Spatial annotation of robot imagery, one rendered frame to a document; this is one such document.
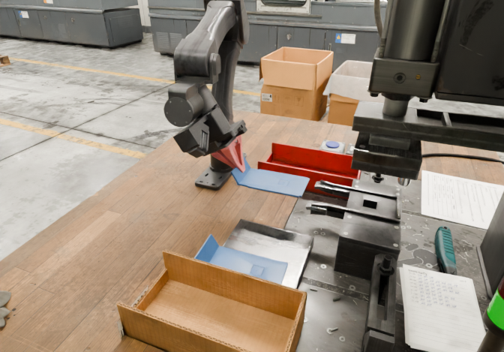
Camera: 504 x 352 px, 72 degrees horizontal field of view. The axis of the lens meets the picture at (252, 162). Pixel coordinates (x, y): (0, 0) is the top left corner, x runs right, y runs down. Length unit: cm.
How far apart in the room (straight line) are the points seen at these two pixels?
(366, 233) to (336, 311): 14
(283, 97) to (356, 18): 236
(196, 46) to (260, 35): 486
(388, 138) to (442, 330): 28
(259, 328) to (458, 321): 29
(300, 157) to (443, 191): 37
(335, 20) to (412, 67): 465
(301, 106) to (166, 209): 229
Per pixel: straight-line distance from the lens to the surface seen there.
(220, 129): 70
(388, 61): 56
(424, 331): 59
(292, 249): 69
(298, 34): 535
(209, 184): 89
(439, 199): 96
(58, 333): 67
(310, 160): 98
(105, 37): 740
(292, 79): 296
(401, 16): 56
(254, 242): 70
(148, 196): 90
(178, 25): 627
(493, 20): 54
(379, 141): 59
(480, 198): 102
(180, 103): 65
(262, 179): 75
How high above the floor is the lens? 139
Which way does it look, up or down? 29 degrees down
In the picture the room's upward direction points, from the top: straight up
